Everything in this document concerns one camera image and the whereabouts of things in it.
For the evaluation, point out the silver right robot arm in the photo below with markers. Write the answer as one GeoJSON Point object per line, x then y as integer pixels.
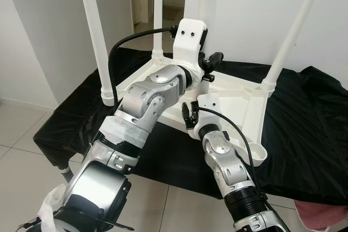
{"type": "Point", "coordinates": [228, 167]}

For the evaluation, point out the white plastic table top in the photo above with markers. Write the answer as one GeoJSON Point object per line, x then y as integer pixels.
{"type": "Point", "coordinates": [239, 96]}

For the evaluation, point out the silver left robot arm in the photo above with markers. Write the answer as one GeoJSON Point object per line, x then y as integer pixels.
{"type": "Point", "coordinates": [141, 101]}

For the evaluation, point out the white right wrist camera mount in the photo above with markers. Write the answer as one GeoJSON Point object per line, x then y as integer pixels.
{"type": "Point", "coordinates": [209, 104]}

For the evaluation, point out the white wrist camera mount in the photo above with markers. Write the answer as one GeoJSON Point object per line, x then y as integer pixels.
{"type": "Point", "coordinates": [209, 104]}
{"type": "Point", "coordinates": [189, 42]}

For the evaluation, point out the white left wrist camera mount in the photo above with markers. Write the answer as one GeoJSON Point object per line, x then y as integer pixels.
{"type": "Point", "coordinates": [189, 42]}

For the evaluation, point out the black cloth table cover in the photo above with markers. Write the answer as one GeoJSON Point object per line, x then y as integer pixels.
{"type": "Point", "coordinates": [310, 145]}

